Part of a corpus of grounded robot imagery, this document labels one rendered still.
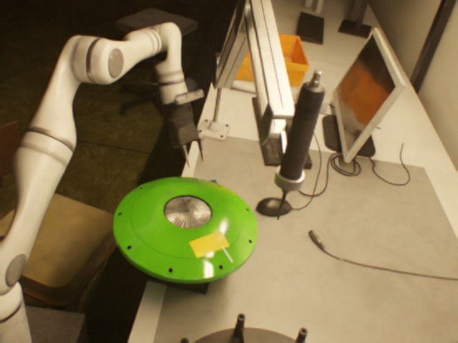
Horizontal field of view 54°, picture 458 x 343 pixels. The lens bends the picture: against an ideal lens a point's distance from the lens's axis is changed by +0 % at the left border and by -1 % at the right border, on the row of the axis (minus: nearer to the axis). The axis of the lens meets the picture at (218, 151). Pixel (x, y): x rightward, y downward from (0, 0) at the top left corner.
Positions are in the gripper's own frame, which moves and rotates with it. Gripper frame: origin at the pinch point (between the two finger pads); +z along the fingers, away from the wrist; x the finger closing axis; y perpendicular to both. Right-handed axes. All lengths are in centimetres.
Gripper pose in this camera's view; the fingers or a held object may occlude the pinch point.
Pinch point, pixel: (195, 164)
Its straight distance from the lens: 125.6
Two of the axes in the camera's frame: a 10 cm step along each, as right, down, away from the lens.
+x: -7.2, 3.2, -6.2
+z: 2.1, 9.5, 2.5
